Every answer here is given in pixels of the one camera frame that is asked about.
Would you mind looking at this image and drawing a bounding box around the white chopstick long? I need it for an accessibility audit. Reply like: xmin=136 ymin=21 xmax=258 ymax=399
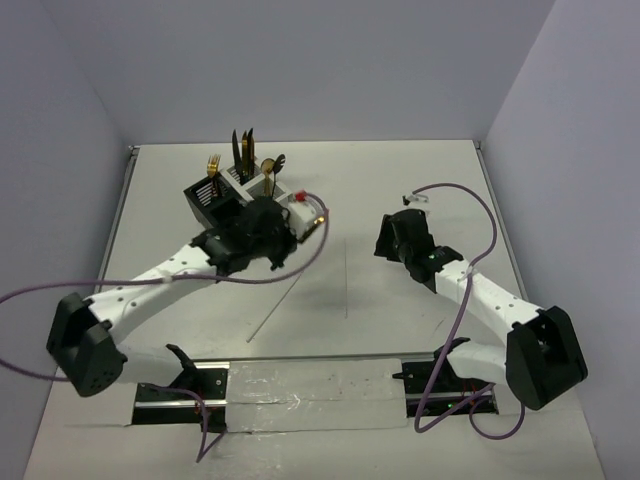
xmin=245 ymin=276 xmax=300 ymax=344

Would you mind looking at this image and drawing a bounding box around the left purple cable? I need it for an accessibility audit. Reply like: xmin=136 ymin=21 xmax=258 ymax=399
xmin=0 ymin=192 xmax=331 ymax=464

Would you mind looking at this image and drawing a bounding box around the gold spoon green handle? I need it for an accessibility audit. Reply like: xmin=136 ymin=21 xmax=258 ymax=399
xmin=261 ymin=158 xmax=276 ymax=198

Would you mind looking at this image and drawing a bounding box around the black utensil caddy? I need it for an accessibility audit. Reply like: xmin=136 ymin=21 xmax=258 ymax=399
xmin=183 ymin=173 xmax=251 ymax=236

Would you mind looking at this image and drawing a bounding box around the white utensil caddy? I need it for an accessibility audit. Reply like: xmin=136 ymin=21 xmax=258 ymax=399
xmin=220 ymin=163 xmax=291 ymax=206

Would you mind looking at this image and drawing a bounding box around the black serrated knife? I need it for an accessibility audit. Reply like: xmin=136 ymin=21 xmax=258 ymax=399
xmin=231 ymin=130 xmax=243 ymax=182

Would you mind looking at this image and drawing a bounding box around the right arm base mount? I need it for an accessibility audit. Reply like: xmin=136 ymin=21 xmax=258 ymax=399
xmin=392 ymin=360 xmax=487 ymax=418

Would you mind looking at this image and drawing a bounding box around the silver tape sheet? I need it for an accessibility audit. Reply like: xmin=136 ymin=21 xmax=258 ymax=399
xmin=225 ymin=358 xmax=408 ymax=433

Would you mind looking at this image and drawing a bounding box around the black spoon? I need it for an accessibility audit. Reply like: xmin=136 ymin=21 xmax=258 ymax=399
xmin=272 ymin=154 xmax=286 ymax=180

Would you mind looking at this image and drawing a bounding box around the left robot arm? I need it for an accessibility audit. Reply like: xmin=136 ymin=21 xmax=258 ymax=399
xmin=46 ymin=197 xmax=323 ymax=399

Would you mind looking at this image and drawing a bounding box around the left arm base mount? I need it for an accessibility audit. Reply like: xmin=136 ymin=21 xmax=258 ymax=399
xmin=131 ymin=364 xmax=229 ymax=433

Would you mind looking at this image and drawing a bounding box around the gold knife green handle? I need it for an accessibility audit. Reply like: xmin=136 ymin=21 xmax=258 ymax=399
xmin=241 ymin=131 xmax=249 ymax=183

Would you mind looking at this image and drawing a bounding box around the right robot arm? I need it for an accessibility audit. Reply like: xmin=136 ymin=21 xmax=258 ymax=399
xmin=374 ymin=209 xmax=588 ymax=411

